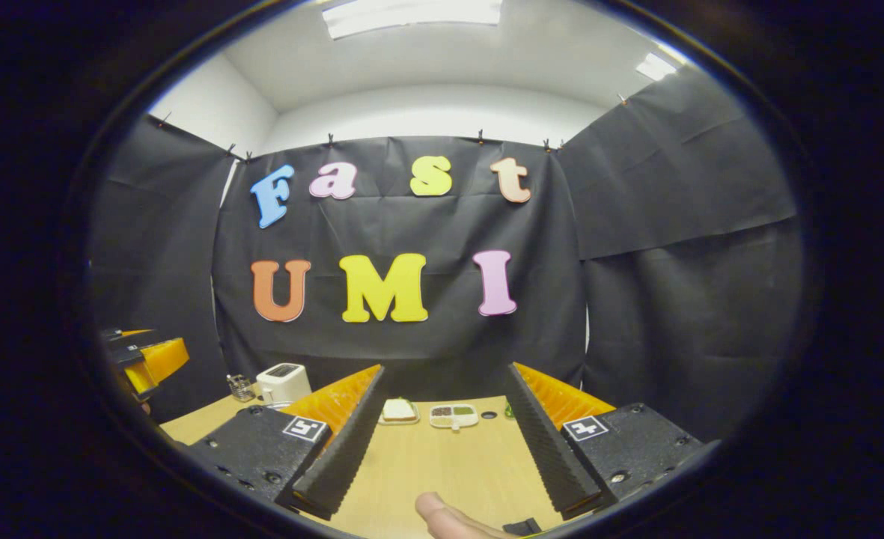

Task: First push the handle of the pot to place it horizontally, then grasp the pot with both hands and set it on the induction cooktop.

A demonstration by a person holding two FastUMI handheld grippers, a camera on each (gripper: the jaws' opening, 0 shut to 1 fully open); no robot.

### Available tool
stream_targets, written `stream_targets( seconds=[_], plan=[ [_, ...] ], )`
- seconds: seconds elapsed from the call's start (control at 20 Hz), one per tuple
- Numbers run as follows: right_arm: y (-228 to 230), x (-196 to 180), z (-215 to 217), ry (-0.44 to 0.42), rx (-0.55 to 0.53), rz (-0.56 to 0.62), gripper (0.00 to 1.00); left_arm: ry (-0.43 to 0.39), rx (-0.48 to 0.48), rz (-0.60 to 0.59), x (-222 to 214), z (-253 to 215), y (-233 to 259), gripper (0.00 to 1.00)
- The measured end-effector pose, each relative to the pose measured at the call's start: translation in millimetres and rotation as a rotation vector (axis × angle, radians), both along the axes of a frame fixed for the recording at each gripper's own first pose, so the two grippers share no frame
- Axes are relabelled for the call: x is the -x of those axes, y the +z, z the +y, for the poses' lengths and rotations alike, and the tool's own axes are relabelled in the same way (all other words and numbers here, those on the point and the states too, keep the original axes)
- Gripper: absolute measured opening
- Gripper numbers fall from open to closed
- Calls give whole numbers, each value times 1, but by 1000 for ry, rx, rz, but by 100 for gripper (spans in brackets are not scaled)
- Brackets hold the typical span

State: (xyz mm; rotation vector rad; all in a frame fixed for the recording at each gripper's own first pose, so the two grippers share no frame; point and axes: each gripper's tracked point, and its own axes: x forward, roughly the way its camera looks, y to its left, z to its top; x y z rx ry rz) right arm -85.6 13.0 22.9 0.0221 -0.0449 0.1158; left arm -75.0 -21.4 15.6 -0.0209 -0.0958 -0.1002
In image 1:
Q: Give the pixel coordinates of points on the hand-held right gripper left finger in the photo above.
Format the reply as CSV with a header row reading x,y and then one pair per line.
x,y
340,449

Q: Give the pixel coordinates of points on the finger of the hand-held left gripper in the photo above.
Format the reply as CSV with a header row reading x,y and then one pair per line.
x,y
161,363

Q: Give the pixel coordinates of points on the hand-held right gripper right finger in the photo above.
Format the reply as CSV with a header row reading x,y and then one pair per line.
x,y
550,449

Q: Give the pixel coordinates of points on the white rectangular plate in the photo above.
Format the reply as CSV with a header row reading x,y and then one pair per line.
x,y
399,421

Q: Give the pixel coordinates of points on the white bread sandwich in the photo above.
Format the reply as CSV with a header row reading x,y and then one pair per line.
x,y
399,409

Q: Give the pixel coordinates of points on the white toaster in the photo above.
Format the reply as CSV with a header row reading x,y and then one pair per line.
x,y
284,383

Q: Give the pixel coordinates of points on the white divided bean tray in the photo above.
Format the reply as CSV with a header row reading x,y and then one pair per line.
x,y
454,416

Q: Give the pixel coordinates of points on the row of black cloth clips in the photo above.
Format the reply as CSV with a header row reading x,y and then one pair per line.
x,y
480,136

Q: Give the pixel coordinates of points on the ceiling light panel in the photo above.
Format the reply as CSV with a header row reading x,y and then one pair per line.
x,y
656,66

